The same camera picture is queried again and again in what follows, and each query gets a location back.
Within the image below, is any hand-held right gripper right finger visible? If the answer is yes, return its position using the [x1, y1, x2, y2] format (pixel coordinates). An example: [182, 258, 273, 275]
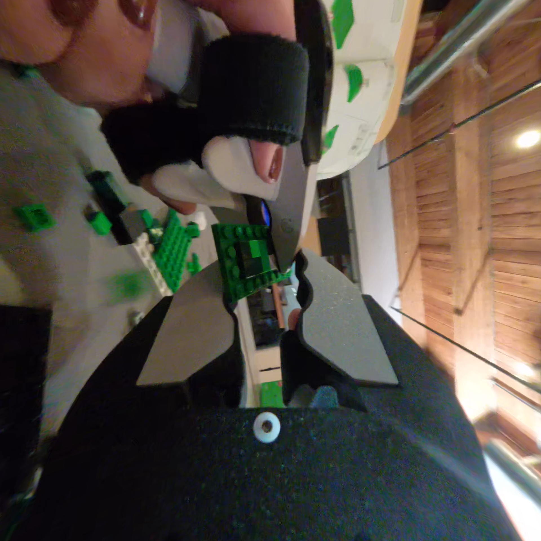
[280, 249, 400, 389]

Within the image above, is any grey desk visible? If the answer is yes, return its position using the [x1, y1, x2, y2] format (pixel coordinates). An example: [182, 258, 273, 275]
[0, 59, 254, 440]

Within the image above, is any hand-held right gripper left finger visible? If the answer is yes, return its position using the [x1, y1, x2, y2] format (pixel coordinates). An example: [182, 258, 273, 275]
[136, 259, 241, 387]

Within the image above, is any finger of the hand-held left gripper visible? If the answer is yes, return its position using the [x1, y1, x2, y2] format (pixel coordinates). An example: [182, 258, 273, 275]
[266, 141, 320, 273]

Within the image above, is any green square lego plate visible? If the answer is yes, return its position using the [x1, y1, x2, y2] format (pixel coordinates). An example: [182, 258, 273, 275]
[211, 223, 293, 305]

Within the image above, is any green lego plate build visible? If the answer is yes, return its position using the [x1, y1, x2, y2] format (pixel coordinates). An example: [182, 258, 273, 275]
[152, 209, 201, 294]

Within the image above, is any grey lego brick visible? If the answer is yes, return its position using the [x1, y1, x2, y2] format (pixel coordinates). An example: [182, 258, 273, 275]
[118, 207, 148, 239]

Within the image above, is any person's left hand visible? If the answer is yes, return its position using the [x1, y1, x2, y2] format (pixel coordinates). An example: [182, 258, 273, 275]
[0, 0, 296, 214]

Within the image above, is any black lego brick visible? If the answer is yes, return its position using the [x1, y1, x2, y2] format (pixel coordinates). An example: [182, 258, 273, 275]
[87, 170, 134, 246]

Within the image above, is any metal ceiling pipe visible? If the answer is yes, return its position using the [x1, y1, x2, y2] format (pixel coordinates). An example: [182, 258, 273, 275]
[401, 0, 529, 105]

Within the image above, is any white lego brick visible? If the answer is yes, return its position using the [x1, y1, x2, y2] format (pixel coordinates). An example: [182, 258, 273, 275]
[129, 232, 174, 296]

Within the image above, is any lego instruction booklet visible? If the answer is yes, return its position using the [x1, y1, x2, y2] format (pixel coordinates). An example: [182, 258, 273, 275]
[317, 0, 407, 180]

